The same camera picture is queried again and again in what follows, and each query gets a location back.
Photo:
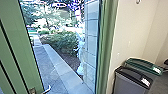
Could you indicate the black swivel chair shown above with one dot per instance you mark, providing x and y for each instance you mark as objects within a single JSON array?
[{"x": 166, "y": 62}]

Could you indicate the grey indoor waste bin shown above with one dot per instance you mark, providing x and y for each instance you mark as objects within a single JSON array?
[{"x": 131, "y": 83}]

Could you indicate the green shrub bed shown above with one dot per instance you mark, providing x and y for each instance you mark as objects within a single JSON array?
[{"x": 63, "y": 41}]

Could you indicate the white wall switch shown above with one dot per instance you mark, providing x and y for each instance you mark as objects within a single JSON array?
[{"x": 137, "y": 1}]

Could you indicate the green glass door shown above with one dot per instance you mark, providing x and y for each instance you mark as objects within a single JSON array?
[{"x": 20, "y": 50}]

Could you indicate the dark bin with green lid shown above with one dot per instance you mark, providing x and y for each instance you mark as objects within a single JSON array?
[{"x": 143, "y": 65}]

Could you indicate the grey stone pillar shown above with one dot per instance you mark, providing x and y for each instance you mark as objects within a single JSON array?
[{"x": 91, "y": 40}]

